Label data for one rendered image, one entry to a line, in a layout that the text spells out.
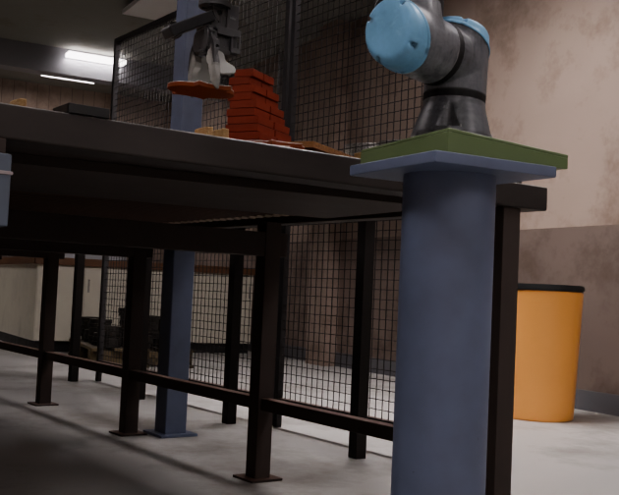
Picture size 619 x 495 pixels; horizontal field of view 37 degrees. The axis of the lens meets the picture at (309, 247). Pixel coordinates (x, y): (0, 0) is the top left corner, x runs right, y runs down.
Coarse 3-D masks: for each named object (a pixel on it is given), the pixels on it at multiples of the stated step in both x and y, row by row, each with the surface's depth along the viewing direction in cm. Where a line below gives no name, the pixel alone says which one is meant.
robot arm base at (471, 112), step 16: (432, 96) 169; (448, 96) 167; (464, 96) 167; (480, 96) 169; (432, 112) 168; (448, 112) 167; (464, 112) 166; (480, 112) 168; (416, 128) 170; (432, 128) 166; (464, 128) 165; (480, 128) 167
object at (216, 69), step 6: (210, 48) 200; (210, 54) 199; (222, 54) 202; (210, 60) 199; (222, 60) 201; (210, 66) 199; (216, 66) 198; (222, 66) 200; (228, 66) 201; (210, 72) 199; (216, 72) 198; (222, 72) 199; (228, 72) 200; (234, 72) 201; (210, 78) 199; (216, 78) 198; (216, 84) 198
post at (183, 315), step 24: (192, 0) 398; (192, 120) 397; (168, 264) 395; (192, 264) 396; (168, 288) 393; (192, 288) 396; (168, 312) 392; (168, 336) 391; (168, 360) 389; (168, 408) 389; (168, 432) 388; (192, 432) 394
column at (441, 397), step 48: (432, 192) 164; (480, 192) 165; (432, 240) 164; (480, 240) 164; (432, 288) 163; (480, 288) 164; (432, 336) 163; (480, 336) 164; (432, 384) 162; (480, 384) 164; (432, 432) 162; (480, 432) 164; (432, 480) 161; (480, 480) 164
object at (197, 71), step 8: (192, 56) 207; (192, 64) 207; (200, 64) 206; (192, 72) 206; (200, 72) 208; (208, 72) 209; (192, 80) 207; (200, 80) 209; (208, 80) 210; (192, 96) 208
